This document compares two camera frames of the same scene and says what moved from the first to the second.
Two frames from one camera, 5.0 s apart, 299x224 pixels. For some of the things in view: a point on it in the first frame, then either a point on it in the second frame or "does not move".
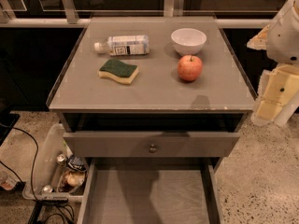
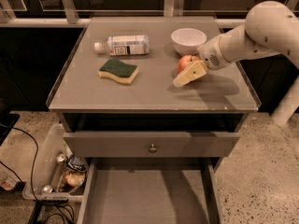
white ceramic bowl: [189, 41] does not move
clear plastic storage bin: [59, 173] does not move
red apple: [190, 67] does not move
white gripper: [284, 37] -> [209, 54]
